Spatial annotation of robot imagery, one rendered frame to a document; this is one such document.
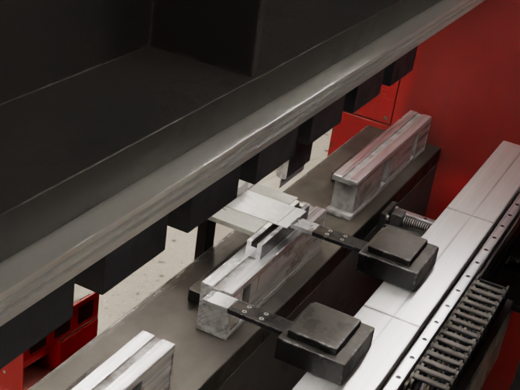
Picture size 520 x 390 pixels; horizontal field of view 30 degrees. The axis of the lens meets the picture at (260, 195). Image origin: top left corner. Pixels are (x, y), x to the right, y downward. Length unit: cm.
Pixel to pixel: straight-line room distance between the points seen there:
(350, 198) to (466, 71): 56
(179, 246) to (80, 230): 293
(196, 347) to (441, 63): 117
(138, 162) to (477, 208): 132
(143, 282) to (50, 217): 271
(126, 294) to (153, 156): 255
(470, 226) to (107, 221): 129
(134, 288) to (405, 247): 180
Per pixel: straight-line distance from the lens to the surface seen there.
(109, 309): 327
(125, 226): 76
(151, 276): 346
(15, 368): 176
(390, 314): 161
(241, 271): 168
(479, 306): 159
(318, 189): 222
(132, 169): 79
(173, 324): 169
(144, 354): 146
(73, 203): 73
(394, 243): 172
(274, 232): 175
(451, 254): 183
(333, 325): 146
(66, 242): 71
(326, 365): 142
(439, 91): 254
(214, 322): 166
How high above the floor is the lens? 184
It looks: 27 degrees down
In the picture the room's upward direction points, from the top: 8 degrees clockwise
